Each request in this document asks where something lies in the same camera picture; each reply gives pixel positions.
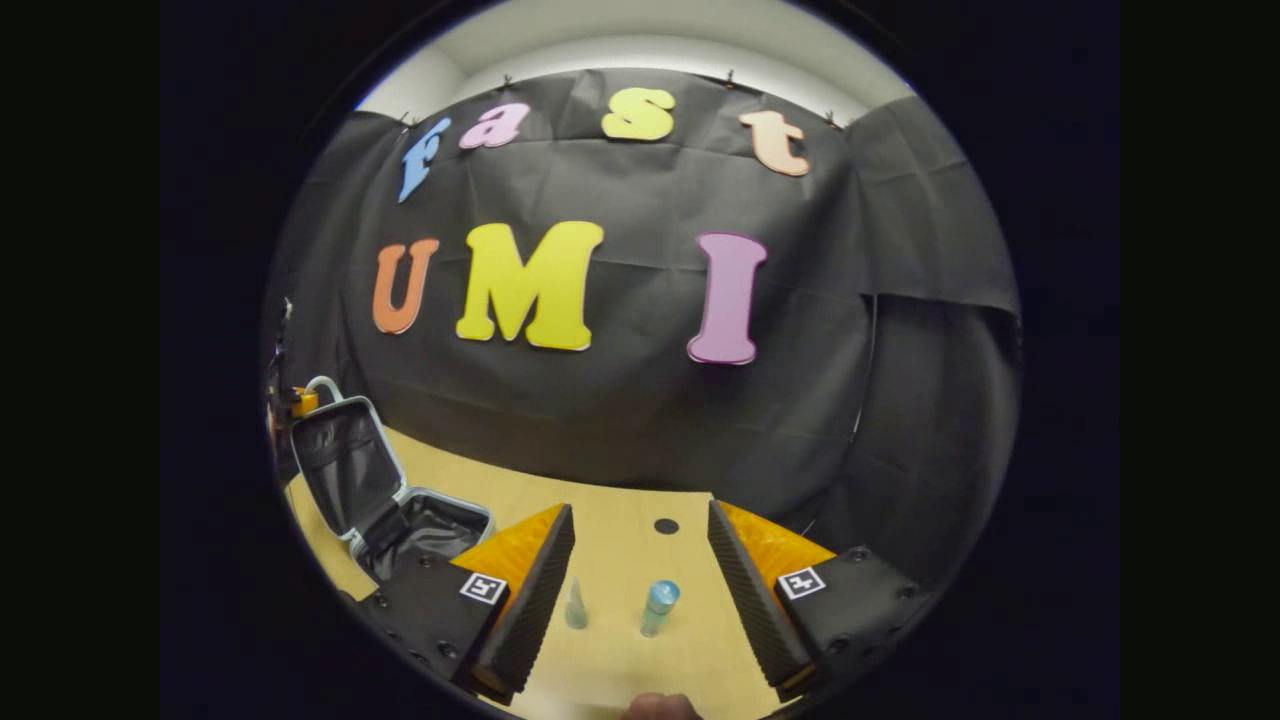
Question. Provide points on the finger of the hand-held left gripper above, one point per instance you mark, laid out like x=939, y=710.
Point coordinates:
x=304, y=402

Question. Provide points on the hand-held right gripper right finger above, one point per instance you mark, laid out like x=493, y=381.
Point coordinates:
x=750, y=595

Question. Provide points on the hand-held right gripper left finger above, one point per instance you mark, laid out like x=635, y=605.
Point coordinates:
x=535, y=600

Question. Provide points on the white blue cream tube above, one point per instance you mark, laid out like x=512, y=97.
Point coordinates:
x=576, y=608

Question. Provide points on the light blue small suitcase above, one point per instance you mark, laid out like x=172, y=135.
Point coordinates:
x=345, y=465

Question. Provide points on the blue clear lotion bottle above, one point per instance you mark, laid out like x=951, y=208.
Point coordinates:
x=659, y=608

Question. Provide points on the black round table grommet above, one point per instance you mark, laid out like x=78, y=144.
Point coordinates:
x=666, y=526

